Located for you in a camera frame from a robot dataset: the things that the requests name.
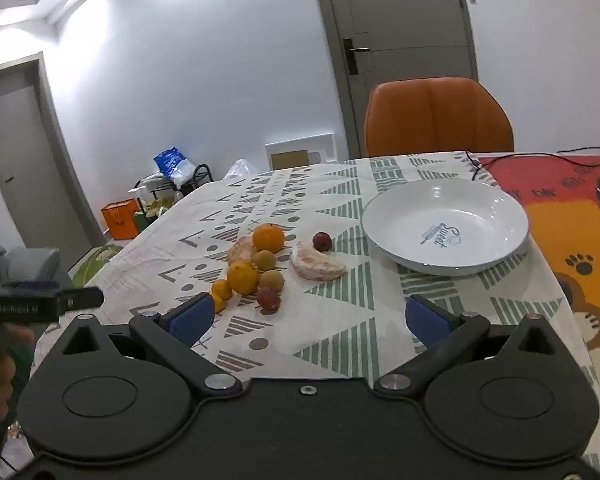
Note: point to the red plum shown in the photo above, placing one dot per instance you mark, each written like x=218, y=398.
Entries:
x=322, y=241
x=268, y=298

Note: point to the orange box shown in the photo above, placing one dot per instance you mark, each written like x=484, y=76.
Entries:
x=120, y=217

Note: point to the plain grey door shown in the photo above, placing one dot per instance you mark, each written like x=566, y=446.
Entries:
x=25, y=150

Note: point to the grey door with lock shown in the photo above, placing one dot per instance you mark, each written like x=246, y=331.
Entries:
x=405, y=15

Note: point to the white round plate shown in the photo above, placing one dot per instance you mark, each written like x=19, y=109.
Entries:
x=405, y=220

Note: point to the grey sofa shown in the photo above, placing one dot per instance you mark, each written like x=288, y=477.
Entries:
x=25, y=262

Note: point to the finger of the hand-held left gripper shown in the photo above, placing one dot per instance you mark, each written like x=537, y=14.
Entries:
x=82, y=298

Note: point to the patterned white green tablecloth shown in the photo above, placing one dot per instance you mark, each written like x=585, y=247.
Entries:
x=330, y=320

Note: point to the tan round longan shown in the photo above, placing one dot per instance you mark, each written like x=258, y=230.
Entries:
x=271, y=280
x=265, y=259

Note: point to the large orange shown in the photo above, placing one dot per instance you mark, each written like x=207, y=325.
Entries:
x=268, y=237

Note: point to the green floor mat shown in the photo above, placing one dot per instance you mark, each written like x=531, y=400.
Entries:
x=96, y=261

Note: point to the blue white plastic bag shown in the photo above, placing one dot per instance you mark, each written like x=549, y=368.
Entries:
x=172, y=162

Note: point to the orange leather chair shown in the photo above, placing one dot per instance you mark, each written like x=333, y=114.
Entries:
x=437, y=120

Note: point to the orange cartoon mat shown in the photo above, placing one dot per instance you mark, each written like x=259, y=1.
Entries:
x=555, y=220

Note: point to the medium orange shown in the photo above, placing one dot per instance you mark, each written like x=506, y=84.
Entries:
x=242, y=277

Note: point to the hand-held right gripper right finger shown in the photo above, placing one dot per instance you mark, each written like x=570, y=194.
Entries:
x=427, y=320

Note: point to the peeled pomelo segment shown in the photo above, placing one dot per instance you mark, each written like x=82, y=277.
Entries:
x=240, y=251
x=317, y=266

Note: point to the small orange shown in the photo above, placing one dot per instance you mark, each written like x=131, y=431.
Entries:
x=219, y=304
x=221, y=289

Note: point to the clear plastic bag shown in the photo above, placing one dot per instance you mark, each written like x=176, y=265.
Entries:
x=240, y=169

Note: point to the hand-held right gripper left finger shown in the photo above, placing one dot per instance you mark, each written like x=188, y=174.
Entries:
x=192, y=317

